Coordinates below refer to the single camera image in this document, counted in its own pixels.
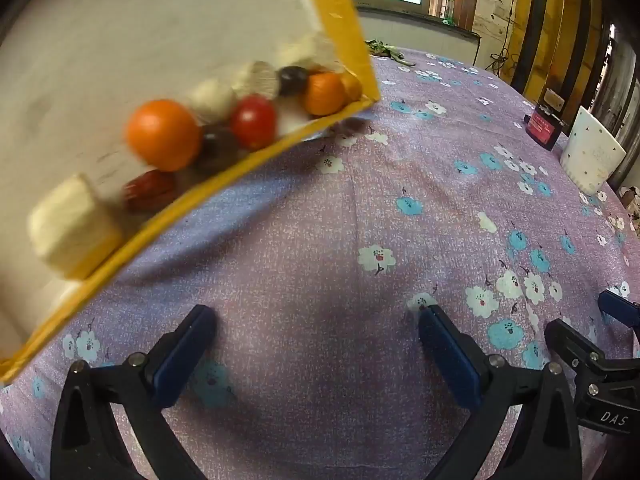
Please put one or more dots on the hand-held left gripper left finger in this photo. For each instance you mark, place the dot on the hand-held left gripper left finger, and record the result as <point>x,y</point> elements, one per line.
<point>182,355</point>

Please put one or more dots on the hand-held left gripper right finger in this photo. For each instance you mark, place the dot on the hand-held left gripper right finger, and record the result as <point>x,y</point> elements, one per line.
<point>445,355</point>

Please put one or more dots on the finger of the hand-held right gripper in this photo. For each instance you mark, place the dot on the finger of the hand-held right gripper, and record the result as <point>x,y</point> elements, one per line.
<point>570,342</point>
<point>617,307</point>

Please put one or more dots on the orange mandarin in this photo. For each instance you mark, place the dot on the orange mandarin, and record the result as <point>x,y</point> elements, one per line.
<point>162,135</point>
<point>325,92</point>

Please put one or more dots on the yellow cardboard tray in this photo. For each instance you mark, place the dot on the yellow cardboard tray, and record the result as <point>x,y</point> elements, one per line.
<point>150,20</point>

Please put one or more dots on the white speckled cup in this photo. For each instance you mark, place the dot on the white speckled cup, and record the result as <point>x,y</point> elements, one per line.
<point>592,152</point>

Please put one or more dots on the red jujube date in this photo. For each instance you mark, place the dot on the red jujube date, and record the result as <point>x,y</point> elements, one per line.
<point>150,195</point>

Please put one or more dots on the beige puffed rice block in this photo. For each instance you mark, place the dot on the beige puffed rice block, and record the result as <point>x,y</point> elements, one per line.
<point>75,225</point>

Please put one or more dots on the purple floral tablecloth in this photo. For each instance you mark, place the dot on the purple floral tablecloth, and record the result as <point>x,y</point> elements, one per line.
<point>325,235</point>

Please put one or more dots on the dark red jar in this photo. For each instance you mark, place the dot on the dark red jar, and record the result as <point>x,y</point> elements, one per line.
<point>545,127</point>

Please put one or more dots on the dark brown chestnut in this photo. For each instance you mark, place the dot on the dark brown chestnut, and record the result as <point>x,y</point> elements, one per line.
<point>217,147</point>
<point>292,80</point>

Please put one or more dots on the red tomato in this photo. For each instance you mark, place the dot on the red tomato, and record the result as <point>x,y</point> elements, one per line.
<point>253,122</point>

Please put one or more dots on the round ridged beige cake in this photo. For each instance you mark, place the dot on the round ridged beige cake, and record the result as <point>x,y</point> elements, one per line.
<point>257,80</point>

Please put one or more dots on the yellow wooden panel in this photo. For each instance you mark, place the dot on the yellow wooden panel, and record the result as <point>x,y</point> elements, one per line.
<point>547,20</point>

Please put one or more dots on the green leafy vegetable bunch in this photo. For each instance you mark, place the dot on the green leafy vegetable bunch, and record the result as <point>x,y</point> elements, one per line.
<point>385,51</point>

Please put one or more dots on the green bottle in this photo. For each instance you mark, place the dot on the green bottle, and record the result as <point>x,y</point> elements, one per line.
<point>451,7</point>

